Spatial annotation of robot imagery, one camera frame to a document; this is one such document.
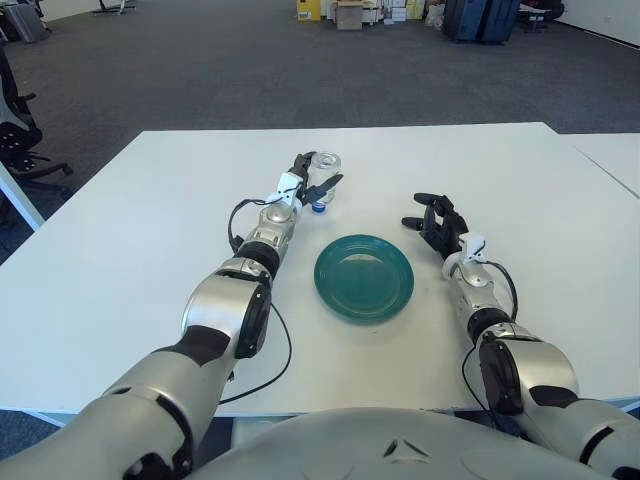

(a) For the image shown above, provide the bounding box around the white side desk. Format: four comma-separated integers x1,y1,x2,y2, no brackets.
0,162,46,234

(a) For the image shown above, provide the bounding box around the blue suitcase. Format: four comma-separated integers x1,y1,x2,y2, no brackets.
452,0,489,42

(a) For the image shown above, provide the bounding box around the white adjacent table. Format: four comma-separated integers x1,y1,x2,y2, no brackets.
569,132,640,199

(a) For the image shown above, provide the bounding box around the black chair base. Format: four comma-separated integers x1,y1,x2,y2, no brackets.
94,0,136,15

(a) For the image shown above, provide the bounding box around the brown cardboard box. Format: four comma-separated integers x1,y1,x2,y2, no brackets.
335,0,363,31

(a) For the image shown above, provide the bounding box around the green round plate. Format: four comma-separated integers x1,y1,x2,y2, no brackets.
313,234,415,326

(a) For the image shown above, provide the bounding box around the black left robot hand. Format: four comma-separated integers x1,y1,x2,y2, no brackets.
292,151,346,205

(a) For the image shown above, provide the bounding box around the grey cabinet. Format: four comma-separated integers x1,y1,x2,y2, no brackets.
0,4,49,44

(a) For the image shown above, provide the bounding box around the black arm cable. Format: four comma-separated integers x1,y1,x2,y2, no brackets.
219,198,294,405
462,259,519,426

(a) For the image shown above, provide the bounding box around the black mesh office chair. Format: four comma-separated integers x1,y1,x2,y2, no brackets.
0,47,74,201

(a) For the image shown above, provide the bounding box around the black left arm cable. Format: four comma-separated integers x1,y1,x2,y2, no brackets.
219,198,294,405

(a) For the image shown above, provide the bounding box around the stack of white boxes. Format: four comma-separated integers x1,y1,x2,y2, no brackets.
362,0,409,24

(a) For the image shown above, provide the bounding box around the clear plastic bottle blue cap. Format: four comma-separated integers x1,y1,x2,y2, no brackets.
305,151,345,215

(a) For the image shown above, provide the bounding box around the grey robot torso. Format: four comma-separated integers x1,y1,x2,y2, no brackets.
194,407,601,480

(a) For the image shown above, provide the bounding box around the dark navy suitcase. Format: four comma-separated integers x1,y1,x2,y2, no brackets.
479,0,516,45

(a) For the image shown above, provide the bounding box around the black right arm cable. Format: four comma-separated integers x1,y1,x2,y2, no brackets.
462,259,519,426

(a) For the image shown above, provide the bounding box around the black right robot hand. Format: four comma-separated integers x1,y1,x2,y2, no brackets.
401,192,471,261

